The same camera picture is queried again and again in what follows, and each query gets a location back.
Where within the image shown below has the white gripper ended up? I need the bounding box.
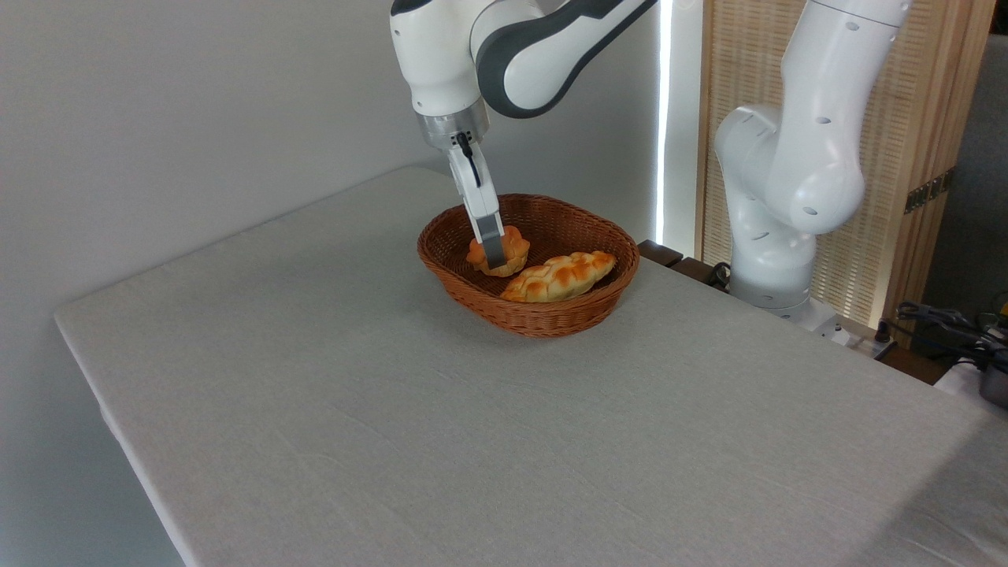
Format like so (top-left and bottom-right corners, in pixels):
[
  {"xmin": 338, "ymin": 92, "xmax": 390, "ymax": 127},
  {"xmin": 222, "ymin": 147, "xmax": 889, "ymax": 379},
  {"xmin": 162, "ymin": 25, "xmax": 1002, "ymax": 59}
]
[{"xmin": 447, "ymin": 141, "xmax": 507, "ymax": 270}]

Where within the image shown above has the orange muffin-shaped bread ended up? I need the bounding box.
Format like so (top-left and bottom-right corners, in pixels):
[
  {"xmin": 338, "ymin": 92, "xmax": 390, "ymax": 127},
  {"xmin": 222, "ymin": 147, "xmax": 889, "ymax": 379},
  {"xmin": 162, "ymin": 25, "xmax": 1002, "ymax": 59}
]
[{"xmin": 465, "ymin": 225, "xmax": 531, "ymax": 278}]

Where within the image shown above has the golden braided bread loaf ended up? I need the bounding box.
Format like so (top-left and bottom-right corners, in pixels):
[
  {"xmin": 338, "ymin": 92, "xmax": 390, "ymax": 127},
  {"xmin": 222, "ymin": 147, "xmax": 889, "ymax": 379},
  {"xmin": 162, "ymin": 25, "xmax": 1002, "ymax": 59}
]
[{"xmin": 499, "ymin": 250, "xmax": 617, "ymax": 304}]

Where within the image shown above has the brown wicker basket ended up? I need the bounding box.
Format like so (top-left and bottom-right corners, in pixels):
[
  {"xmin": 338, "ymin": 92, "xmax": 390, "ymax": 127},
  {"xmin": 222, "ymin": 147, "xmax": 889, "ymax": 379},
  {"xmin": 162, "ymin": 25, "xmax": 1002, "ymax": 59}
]
[{"xmin": 417, "ymin": 194, "xmax": 640, "ymax": 339}]

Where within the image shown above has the grey tablecloth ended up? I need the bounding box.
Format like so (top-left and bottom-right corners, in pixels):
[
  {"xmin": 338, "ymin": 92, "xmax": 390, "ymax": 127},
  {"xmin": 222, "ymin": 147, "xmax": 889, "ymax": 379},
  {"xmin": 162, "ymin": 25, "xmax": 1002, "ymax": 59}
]
[{"xmin": 54, "ymin": 165, "xmax": 1008, "ymax": 567}]

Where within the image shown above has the dark wooden robot table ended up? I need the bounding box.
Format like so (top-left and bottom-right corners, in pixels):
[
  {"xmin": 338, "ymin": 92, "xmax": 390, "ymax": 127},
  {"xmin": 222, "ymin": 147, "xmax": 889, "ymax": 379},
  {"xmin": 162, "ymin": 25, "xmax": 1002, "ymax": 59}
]
[{"xmin": 636, "ymin": 240, "xmax": 950, "ymax": 386}]

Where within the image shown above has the dark metal screen hinge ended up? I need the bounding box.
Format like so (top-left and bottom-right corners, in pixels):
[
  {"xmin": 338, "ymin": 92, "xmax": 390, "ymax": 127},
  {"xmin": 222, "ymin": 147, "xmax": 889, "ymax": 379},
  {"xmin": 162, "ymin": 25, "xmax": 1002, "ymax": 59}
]
[{"xmin": 904, "ymin": 167, "xmax": 955, "ymax": 215}]

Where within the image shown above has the wooden bamboo folding screen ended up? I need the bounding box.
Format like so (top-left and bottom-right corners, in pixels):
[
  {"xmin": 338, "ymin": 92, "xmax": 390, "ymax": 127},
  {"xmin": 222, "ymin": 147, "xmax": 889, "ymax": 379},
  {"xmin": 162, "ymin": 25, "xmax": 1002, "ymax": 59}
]
[{"xmin": 697, "ymin": 0, "xmax": 997, "ymax": 332}]

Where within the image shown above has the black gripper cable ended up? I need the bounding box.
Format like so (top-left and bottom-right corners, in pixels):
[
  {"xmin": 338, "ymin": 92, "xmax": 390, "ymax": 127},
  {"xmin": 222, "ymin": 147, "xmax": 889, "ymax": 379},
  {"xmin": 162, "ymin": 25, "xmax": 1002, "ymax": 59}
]
[{"xmin": 456, "ymin": 132, "xmax": 482, "ymax": 189}]

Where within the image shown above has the black cable bundle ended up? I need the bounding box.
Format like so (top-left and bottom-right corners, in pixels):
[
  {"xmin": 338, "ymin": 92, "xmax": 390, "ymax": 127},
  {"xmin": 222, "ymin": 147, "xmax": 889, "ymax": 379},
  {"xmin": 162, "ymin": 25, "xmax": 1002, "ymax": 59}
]
[{"xmin": 896, "ymin": 301, "xmax": 1008, "ymax": 372}]

